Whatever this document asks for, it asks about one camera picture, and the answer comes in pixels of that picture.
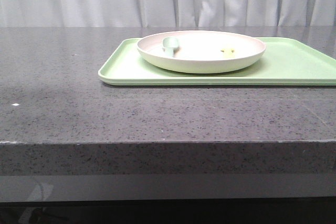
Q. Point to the yellow plastic fork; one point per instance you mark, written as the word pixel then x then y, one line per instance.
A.
pixel 228 52

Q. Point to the pale green plastic spoon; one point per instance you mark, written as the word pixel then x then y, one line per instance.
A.
pixel 170 45

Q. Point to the light green rectangular tray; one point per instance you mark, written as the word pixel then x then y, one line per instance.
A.
pixel 286 62

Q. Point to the white round plate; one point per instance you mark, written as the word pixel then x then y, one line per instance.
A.
pixel 199 51

